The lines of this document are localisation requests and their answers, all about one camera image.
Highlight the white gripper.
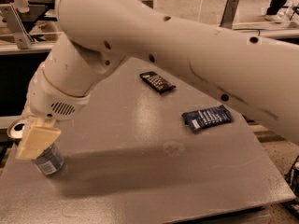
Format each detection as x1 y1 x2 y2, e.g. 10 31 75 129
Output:
16 67 90 160

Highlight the silver redbull can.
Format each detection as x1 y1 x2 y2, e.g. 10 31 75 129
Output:
7 116 64 175

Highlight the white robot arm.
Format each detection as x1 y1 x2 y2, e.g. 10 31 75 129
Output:
16 0 299 160

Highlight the black desk with stand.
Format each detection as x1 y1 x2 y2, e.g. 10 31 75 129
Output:
18 0 57 22

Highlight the black snack bar wrapper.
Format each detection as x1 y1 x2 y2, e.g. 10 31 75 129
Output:
139 71 176 94

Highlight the blue snack bar wrapper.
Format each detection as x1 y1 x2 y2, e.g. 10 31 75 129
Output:
181 105 234 133

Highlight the person leg white shoe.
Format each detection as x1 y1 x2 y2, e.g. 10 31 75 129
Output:
264 0 287 23

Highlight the left metal barrier bracket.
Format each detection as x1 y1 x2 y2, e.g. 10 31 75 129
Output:
0 4 33 49

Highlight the metal barrier bracket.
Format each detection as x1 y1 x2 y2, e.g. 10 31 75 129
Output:
0 4 33 49
220 0 239 29

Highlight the right metal barrier bracket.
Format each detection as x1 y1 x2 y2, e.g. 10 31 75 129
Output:
220 0 239 29

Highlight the black cable bundle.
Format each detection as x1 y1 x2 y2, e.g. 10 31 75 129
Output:
281 155 299 219

